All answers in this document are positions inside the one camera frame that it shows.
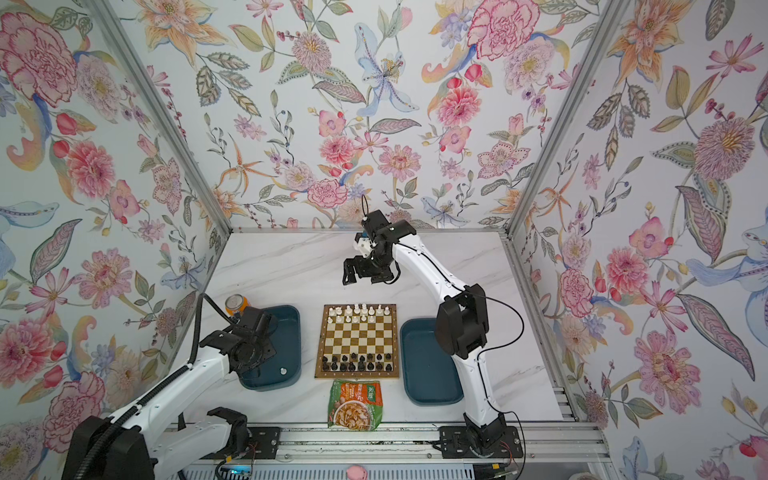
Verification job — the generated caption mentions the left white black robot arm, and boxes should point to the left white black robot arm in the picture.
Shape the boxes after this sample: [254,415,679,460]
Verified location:
[62,294,278,479]

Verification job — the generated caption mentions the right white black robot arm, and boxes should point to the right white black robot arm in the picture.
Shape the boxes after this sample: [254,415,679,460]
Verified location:
[342,210,525,460]

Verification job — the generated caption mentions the white chess piece row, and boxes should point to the white chess piece row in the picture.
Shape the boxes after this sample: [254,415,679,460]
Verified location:
[323,303,396,318]

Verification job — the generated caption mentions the wooden chess board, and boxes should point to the wooden chess board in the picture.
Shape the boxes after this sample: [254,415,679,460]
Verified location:
[314,306,401,379]

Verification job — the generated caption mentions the black chess piece rows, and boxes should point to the black chess piece rows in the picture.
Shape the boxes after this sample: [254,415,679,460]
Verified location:
[320,353,395,373]

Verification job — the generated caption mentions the orange soda can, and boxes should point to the orange soda can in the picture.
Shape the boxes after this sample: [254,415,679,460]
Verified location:
[225,294,249,316]

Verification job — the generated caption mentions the left teal plastic bin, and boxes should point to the left teal plastic bin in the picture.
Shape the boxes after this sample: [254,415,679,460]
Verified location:
[239,305,302,391]

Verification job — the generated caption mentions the teal plastic bin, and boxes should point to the teal plastic bin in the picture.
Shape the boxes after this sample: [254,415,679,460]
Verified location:
[239,305,302,391]
[400,318,464,407]

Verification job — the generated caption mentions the instant noodle snack packet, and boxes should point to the instant noodle snack packet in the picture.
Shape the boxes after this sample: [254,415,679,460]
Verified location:
[328,379,383,432]

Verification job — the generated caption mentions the right teal plastic bin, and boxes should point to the right teal plastic bin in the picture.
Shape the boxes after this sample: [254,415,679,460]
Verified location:
[400,318,464,407]

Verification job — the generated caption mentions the pink round object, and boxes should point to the pink round object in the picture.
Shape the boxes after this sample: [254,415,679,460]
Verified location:
[346,465,369,480]

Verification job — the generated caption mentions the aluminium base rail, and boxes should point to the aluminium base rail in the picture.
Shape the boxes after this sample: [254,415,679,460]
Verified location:
[95,422,613,466]

